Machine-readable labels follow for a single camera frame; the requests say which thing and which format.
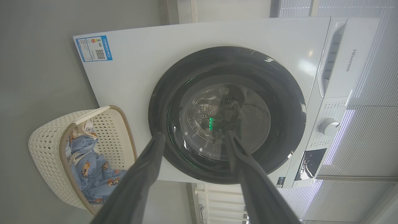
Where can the blue cartoon print garment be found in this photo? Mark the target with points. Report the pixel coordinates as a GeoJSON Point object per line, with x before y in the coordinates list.
{"type": "Point", "coordinates": [90, 174]}

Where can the white metal railing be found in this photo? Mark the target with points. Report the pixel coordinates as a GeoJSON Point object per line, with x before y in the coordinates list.
{"type": "Point", "coordinates": [217, 202]}

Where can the white front-load washing machine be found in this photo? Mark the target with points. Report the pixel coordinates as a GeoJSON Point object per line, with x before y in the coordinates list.
{"type": "Point", "coordinates": [140, 77]}

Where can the small dark QR sticker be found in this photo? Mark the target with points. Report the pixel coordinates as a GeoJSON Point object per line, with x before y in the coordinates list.
{"type": "Point", "coordinates": [280, 182]}

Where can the round black glass washer door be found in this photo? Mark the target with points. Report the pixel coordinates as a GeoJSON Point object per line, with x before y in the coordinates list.
{"type": "Point", "coordinates": [174, 81]}

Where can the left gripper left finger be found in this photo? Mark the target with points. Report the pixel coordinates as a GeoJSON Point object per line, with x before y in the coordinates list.
{"type": "Point", "coordinates": [140, 180]}

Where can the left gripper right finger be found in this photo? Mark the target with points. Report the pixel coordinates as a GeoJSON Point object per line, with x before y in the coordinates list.
{"type": "Point", "coordinates": [258, 193]}

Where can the white cream garment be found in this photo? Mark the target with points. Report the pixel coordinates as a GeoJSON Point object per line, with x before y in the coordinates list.
{"type": "Point", "coordinates": [84, 127]}

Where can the black washing machine display panel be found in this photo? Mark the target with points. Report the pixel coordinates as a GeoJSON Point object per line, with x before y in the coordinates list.
{"type": "Point", "coordinates": [311, 163]}

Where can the cream perforated laundry basket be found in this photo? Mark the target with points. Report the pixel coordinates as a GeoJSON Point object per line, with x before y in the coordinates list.
{"type": "Point", "coordinates": [46, 146]}

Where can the white detergent drawer front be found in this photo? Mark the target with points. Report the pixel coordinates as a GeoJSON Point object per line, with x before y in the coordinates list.
{"type": "Point", "coordinates": [354, 62]}

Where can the white washing machine control knob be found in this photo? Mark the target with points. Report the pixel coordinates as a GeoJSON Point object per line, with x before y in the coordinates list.
{"type": "Point", "coordinates": [329, 127]}

